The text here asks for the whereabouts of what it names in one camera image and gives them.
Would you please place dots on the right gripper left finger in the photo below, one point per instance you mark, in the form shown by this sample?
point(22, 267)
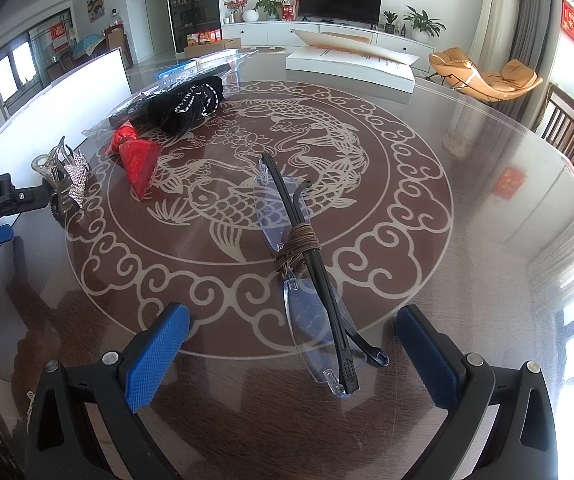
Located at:
point(61, 442)

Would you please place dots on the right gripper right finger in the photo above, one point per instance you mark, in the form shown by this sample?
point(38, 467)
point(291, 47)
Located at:
point(522, 441)

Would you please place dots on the red fabric pouch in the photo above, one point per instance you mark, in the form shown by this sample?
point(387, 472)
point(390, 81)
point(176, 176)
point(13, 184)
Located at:
point(137, 155)

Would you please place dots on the black beaded velvet scrunchie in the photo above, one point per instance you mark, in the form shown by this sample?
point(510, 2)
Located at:
point(175, 112)

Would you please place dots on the rimless glasses black temples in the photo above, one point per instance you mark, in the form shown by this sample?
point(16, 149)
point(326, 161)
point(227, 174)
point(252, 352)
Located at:
point(320, 324)

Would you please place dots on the white open storage box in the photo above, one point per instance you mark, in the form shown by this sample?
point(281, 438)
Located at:
point(67, 109)

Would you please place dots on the clear plastic packaged item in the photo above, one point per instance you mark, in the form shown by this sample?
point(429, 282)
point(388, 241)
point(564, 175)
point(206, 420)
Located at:
point(220, 64)

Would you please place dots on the far dining table set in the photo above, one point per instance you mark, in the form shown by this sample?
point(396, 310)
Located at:
point(92, 46)

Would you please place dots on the blue product box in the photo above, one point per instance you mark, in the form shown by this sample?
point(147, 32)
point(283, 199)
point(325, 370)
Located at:
point(169, 71)

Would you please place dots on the cardboard box on floor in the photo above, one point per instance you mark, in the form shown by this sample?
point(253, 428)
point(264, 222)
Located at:
point(217, 46)

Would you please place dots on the wooden dining chair right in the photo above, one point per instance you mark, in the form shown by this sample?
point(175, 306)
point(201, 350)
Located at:
point(557, 124)

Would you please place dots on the red flowers white vase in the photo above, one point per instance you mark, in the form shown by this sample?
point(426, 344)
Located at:
point(240, 12)

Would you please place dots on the green potted plant left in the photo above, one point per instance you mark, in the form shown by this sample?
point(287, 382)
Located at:
point(272, 9)

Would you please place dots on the green potted plant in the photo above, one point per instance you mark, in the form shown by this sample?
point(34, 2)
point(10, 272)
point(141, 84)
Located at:
point(423, 27)
point(272, 9)

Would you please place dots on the flat white box lid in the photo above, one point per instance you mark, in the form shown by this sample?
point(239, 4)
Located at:
point(340, 56)

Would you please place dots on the orange lounge chair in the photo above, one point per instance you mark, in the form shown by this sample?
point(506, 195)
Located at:
point(514, 80)

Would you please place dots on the black television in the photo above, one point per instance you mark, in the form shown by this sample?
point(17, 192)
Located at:
point(362, 11)

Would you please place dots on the white standing air conditioner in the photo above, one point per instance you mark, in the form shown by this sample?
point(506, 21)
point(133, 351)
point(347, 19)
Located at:
point(490, 50)

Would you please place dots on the green potted plant right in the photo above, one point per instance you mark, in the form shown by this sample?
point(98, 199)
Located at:
point(423, 27)

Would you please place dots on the wall painting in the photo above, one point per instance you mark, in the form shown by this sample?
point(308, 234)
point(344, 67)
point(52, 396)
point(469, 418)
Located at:
point(95, 9)

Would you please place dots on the red wall decoration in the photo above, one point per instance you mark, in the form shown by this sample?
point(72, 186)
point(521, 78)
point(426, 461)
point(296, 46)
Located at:
point(567, 19)

